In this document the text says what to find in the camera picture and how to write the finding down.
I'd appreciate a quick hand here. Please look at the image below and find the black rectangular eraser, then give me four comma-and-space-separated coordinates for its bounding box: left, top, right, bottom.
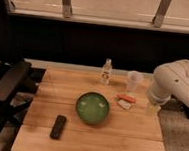
50, 115, 67, 140

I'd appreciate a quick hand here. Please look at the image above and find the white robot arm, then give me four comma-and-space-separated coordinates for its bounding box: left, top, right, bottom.
146, 59, 189, 109

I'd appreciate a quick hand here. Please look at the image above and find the white small packet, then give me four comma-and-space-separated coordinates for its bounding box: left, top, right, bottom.
118, 99, 131, 109

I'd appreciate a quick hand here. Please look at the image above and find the clear plastic cup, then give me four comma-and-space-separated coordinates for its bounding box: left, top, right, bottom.
126, 71, 144, 92

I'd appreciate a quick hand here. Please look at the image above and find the clear small bottle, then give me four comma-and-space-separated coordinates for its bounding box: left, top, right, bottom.
101, 58, 112, 84

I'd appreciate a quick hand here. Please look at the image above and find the green bowl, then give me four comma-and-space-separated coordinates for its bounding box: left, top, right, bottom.
76, 92, 110, 125

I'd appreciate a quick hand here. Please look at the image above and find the black office chair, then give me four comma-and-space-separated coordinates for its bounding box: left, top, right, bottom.
0, 61, 38, 130

